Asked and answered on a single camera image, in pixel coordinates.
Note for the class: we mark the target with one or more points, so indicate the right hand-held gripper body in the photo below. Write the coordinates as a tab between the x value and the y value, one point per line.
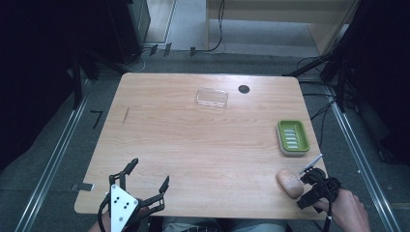
322	188

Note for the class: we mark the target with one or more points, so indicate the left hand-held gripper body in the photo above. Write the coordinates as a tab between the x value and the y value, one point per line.
122	206

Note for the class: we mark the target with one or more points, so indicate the beige soap bar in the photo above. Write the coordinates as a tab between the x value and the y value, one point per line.
290	183

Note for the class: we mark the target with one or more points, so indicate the person's left hand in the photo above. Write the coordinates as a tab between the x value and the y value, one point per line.
96	227

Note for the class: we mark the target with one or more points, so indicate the person's right hand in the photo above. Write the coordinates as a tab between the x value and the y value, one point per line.
349	211

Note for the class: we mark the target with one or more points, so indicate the green soap dish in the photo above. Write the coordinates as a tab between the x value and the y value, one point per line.
293	138

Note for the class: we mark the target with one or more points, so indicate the black stand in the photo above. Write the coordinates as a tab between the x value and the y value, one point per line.
77	80
335	64

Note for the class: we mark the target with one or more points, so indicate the clear plastic lid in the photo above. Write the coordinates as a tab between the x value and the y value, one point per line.
212	97

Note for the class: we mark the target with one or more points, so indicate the black table grommet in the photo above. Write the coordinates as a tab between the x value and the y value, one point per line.
244	89

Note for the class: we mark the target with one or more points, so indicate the black cabinet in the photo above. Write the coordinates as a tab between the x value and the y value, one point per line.
129	29

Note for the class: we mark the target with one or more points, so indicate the light wooden furniture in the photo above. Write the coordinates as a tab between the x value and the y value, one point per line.
280	19

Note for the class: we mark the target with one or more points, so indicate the metal floor rail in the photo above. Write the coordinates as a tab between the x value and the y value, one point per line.
361	161
51	161

